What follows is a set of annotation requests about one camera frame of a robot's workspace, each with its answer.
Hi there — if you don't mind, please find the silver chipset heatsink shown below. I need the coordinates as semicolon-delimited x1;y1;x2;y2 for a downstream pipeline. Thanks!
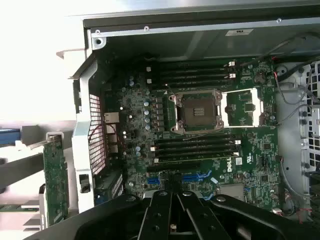
219;184;245;201

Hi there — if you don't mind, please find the black RAM slot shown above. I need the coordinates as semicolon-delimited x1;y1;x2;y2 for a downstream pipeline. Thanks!
146;77;238;91
146;71;238;85
151;144;242;158
149;133;242;146
146;60;238;72
146;66;238;78
149;138;242;153

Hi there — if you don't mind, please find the black expansion slot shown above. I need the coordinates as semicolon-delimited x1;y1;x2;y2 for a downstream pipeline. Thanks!
146;161;203;173

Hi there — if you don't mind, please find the black wire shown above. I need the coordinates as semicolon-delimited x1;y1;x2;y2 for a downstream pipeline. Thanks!
238;34;320;68

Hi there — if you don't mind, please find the grey wire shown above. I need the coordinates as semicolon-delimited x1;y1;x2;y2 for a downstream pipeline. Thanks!
273;58;320;107
276;154;313;218

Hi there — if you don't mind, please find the grey parts rack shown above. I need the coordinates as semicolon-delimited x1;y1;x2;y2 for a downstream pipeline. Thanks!
0;119;76;232

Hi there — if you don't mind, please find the thin metal locking lever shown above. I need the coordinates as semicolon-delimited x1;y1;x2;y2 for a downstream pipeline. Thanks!
163;82;176;98

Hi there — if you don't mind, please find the black and grey PC case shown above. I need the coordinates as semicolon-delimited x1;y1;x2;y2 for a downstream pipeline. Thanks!
56;6;320;226

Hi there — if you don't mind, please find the perforated metal drive cage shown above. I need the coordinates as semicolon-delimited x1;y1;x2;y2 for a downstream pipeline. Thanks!
296;58;320;201

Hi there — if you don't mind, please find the blue expansion slot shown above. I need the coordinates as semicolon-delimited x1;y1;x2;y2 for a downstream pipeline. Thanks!
146;174;201;187

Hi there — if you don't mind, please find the green motherboard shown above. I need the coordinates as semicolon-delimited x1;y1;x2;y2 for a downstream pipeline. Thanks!
99;56;283;211

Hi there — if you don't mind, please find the metal socket cover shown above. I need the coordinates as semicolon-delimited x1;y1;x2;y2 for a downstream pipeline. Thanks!
221;87;265;128

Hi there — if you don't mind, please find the CPU socket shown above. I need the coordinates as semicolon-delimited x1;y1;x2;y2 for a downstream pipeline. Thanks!
169;88;225;133

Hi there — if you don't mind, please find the hard disk drive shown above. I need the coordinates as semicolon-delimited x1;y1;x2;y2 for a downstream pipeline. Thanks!
0;127;22;147

